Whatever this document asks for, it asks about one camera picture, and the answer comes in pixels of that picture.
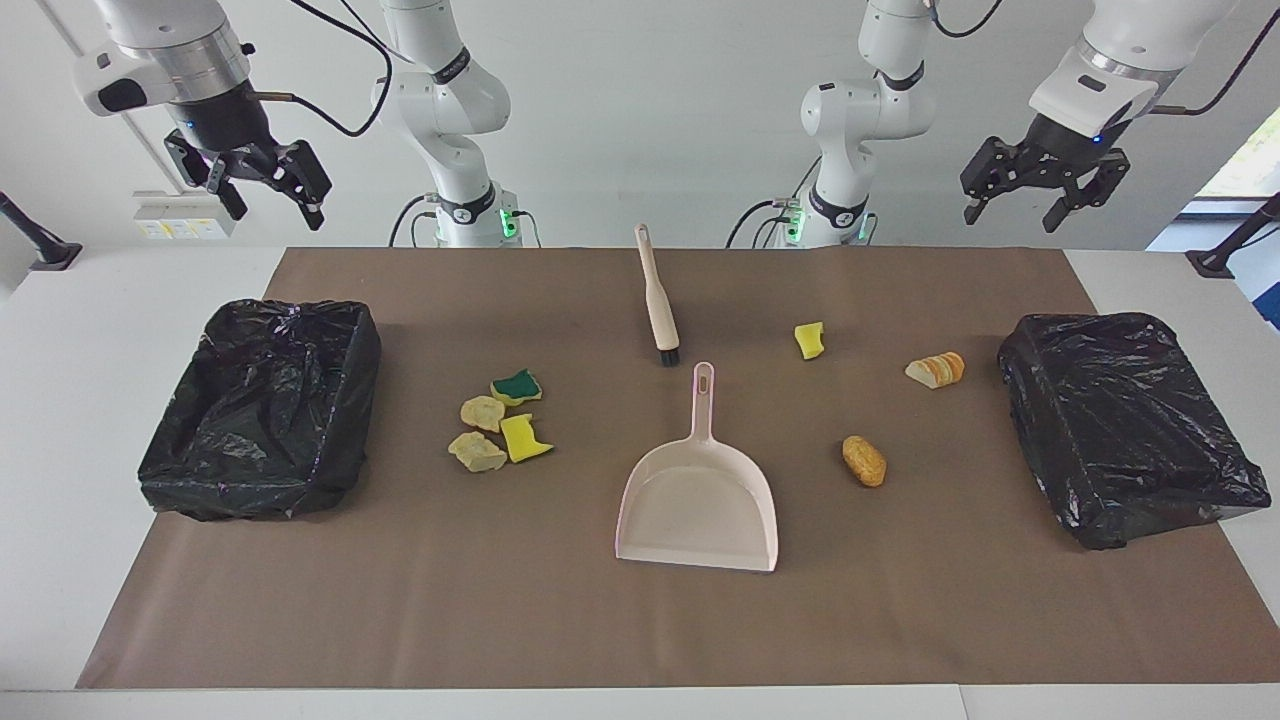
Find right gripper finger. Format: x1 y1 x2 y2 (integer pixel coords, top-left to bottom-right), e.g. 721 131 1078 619
163 128 249 223
252 138 334 233

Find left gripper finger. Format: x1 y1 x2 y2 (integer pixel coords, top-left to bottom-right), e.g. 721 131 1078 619
1042 147 1132 235
959 136 1037 225

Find sliced bread loaf toy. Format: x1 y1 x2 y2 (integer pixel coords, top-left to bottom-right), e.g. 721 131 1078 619
905 351 967 390

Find yellow sponge with green scourer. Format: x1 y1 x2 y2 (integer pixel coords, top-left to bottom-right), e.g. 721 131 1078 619
490 369 544 408

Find brown oval croquette toy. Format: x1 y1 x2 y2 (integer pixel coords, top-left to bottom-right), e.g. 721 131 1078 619
842 435 888 489

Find notched yellow sponge piece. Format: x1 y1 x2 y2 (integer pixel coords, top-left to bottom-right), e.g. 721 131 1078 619
499 413 555 464

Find beige hand brush black bristles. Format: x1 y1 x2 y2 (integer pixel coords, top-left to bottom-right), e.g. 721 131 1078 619
634 224 682 367

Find pale pink plastic dustpan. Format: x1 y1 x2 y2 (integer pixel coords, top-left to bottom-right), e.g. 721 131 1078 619
615 362 779 573

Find black bag lined bin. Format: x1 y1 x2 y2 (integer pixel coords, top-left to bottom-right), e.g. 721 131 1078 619
997 312 1273 551
138 298 382 522

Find black clamp stand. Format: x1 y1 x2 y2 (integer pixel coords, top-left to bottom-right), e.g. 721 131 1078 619
0 190 83 272
1186 192 1280 279

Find window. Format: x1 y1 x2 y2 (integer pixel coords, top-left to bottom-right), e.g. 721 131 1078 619
1195 130 1280 198

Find blue object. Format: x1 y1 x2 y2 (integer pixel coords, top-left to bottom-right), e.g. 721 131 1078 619
1243 270 1280 331

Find brown paper table mat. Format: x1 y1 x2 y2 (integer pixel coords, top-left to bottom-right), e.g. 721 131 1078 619
77 247 1280 689

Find white wall socket box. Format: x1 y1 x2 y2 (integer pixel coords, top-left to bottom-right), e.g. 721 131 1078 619
133 191 238 241

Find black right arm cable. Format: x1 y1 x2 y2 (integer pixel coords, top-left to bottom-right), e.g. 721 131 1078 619
247 0 393 139

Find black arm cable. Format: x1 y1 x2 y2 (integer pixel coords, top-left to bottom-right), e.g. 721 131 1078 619
1148 30 1280 117
247 0 393 139

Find white wall conduit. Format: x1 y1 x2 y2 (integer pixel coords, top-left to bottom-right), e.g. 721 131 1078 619
38 0 173 173

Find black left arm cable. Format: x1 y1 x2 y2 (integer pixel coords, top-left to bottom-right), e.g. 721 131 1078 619
1148 30 1280 117

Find black base cable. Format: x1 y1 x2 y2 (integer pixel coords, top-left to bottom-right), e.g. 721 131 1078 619
725 155 823 248
388 193 441 248

